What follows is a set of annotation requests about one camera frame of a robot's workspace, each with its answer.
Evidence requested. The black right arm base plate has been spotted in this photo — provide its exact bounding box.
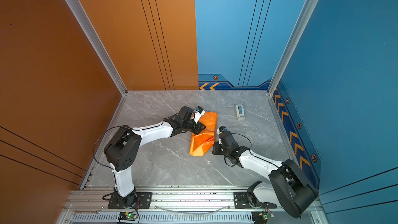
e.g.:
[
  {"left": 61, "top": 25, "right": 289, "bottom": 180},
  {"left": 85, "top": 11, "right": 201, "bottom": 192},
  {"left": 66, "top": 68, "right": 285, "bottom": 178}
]
[{"left": 233, "top": 192, "right": 277, "bottom": 209}]

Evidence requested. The right green circuit board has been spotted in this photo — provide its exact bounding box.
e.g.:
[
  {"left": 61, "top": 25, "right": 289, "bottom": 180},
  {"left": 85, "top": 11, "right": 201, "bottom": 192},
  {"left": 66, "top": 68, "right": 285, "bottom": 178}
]
[{"left": 251, "top": 212, "right": 273, "bottom": 224}]

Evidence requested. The yellow wrapping paper sheet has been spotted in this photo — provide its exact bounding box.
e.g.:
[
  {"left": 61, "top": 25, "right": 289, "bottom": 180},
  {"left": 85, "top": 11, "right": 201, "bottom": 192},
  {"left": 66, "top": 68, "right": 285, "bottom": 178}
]
[{"left": 189, "top": 112, "right": 218, "bottom": 157}]

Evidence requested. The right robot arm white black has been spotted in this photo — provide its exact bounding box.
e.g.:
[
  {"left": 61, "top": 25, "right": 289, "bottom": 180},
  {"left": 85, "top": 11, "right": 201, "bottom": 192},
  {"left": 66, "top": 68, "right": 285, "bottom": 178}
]
[{"left": 212, "top": 142, "right": 318, "bottom": 218}]

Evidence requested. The left green circuit board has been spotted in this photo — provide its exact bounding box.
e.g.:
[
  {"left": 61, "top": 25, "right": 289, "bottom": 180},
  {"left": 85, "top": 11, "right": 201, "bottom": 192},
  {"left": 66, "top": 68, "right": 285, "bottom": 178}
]
[{"left": 117, "top": 212, "right": 140, "bottom": 224}]

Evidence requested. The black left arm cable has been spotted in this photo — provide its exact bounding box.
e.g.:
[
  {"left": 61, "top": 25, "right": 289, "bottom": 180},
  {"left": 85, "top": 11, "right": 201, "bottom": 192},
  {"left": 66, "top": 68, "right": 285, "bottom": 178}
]
[{"left": 92, "top": 125, "right": 125, "bottom": 171}]

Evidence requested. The green circuit board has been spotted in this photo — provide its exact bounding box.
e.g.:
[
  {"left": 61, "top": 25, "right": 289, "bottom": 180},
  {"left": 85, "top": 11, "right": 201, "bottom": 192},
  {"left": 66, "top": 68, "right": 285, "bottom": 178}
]
[
  {"left": 251, "top": 212, "right": 273, "bottom": 224},
  {"left": 117, "top": 212, "right": 140, "bottom": 224}
]

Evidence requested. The right aluminium corner post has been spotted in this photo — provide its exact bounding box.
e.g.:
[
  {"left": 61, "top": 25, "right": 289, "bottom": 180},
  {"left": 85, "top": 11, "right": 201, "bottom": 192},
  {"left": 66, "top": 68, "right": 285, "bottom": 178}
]
[{"left": 267, "top": 0, "right": 319, "bottom": 96}]

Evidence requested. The white tape dispenser blue roll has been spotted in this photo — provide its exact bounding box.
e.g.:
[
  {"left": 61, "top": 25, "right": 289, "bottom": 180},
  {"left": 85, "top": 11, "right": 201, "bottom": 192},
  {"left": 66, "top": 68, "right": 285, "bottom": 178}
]
[{"left": 235, "top": 104, "right": 245, "bottom": 122}]

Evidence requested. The aluminium front rail frame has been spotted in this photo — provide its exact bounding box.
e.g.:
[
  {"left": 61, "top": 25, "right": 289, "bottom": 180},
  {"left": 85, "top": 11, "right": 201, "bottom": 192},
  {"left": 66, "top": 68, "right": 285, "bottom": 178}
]
[{"left": 56, "top": 186, "right": 328, "bottom": 224}]

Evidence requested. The left aluminium corner post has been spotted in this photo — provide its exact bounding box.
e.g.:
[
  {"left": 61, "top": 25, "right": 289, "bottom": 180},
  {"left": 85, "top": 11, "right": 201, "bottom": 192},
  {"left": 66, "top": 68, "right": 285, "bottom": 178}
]
[{"left": 65, "top": 0, "right": 127, "bottom": 96}]

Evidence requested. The aluminium corner post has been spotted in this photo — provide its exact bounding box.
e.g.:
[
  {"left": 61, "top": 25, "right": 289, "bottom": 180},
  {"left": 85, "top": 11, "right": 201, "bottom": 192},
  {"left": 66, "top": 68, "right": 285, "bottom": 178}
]
[
  {"left": 65, "top": 0, "right": 127, "bottom": 96},
  {"left": 267, "top": 0, "right": 319, "bottom": 96}
]

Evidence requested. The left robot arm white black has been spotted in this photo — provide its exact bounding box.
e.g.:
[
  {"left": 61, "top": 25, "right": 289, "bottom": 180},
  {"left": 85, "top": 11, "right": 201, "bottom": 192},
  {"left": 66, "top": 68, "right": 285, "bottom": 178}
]
[{"left": 104, "top": 119, "right": 206, "bottom": 198}]

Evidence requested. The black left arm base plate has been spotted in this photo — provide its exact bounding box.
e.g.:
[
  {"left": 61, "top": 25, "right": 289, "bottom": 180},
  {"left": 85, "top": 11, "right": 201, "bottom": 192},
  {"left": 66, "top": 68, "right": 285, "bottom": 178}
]
[{"left": 107, "top": 192, "right": 152, "bottom": 209}]

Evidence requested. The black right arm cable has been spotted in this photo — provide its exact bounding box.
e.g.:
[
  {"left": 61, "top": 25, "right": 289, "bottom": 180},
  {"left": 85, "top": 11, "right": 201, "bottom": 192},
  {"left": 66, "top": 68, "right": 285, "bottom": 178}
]
[{"left": 223, "top": 133, "right": 253, "bottom": 167}]

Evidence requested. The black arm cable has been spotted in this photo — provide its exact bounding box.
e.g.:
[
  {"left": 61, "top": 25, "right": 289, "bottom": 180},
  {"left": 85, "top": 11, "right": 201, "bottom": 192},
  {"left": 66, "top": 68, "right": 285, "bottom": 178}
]
[
  {"left": 92, "top": 125, "right": 125, "bottom": 171},
  {"left": 223, "top": 133, "right": 253, "bottom": 167}
]

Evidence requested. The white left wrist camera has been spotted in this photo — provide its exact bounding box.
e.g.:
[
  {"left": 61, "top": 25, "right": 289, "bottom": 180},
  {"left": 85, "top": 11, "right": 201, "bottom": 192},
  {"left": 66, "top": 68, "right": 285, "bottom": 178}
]
[{"left": 177, "top": 106, "right": 205, "bottom": 123}]

